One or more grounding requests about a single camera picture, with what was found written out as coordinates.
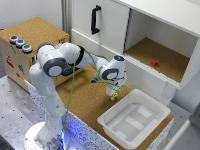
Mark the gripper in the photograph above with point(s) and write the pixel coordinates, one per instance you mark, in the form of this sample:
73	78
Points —
114	87

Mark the yellow block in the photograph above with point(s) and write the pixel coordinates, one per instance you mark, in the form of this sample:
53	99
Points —
115	96

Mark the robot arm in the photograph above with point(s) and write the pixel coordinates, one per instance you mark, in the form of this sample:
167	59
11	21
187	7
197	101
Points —
45	86

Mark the pink block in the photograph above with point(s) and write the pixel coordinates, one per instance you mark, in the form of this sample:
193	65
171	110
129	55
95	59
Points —
154	62

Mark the white plastic box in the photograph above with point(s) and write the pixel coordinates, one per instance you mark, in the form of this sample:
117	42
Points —
133	121

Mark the white sliding door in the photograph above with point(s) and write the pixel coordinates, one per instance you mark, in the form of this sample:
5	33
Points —
111	23

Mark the white cabinet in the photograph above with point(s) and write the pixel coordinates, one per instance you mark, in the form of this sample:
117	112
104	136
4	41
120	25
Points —
156	13

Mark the green button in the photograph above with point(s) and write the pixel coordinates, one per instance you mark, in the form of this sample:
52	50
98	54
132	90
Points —
26	48

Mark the wooden drawer box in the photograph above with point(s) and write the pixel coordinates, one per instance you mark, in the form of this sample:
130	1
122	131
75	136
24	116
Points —
31	31

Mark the blue button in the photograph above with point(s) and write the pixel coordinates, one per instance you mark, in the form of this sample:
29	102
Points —
20	42

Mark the red button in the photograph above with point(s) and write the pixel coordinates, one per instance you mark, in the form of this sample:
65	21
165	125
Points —
13	39

